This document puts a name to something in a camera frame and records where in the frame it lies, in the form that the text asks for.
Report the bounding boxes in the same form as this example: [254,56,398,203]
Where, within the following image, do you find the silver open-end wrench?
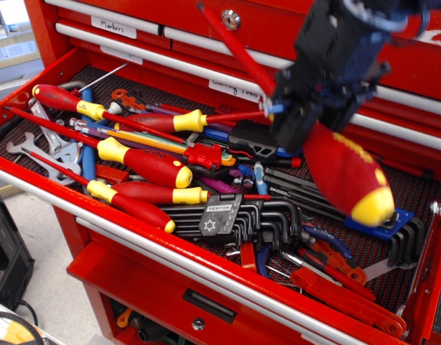
[6,132,81,185]

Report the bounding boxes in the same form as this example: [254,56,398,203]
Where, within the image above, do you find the large red yellow Wiha screwdriver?
[197,1,394,227]

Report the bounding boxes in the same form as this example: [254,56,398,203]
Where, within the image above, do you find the red yellow screwdriver upper left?
[32,84,187,144]

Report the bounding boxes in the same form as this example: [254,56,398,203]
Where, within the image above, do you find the blue holder hex key set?
[344,208,427,267]

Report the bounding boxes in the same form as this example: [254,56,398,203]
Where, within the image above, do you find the blue handled tool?
[81,88,96,180]

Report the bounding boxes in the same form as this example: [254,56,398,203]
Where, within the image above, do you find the silver adjustable wrench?
[28,98,80,163]

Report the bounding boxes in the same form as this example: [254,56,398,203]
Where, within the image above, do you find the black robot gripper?
[271,1,441,153]

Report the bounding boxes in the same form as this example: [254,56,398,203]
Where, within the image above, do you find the red yellow Wiha screwdriver centre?
[4,106,192,188]

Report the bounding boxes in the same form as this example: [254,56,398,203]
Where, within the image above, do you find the red yellow screwdriver back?
[126,109,268,133]

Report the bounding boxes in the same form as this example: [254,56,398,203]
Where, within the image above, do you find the red yellow screwdriver short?
[111,180,271,206]

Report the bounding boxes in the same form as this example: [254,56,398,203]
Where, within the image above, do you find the black long hex keys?
[264,167,346,221]

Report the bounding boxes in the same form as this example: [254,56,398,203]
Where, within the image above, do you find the lower red drawer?
[68,238,352,344]

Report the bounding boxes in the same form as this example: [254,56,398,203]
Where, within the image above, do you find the black box on floor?
[0,195,34,311]

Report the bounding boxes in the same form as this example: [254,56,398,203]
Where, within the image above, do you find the black Tekton torx key set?
[162,193,303,249]

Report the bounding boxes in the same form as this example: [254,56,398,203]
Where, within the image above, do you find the black plastic tool holder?
[228,120,278,161]

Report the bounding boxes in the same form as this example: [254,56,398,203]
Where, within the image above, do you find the open red drawer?
[0,46,441,345]

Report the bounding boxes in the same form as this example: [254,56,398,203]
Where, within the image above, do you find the red tool chest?
[22,0,441,345]

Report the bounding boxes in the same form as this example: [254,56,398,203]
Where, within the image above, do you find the white drawer label cutting tools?
[208,80,265,103]

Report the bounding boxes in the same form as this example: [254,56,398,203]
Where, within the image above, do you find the red folding tool handle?
[290,267,407,339]

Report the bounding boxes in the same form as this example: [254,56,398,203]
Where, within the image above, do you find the orange red cutter pliers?
[300,234,367,286]

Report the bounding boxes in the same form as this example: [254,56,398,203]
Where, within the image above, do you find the blue handled pliers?
[256,222,352,279]

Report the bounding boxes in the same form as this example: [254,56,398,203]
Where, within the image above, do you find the black red thin screwdriver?
[377,156,433,181]

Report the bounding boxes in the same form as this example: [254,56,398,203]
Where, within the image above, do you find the small red slim screwdriver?
[298,249,376,302]

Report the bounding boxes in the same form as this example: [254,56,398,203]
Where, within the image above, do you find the white drawer label markers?
[90,16,137,39]

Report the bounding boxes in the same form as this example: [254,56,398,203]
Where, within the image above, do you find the red yellow screwdriver front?
[21,147,176,234]

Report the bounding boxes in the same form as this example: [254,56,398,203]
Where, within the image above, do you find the silver chest lock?
[221,9,241,31]

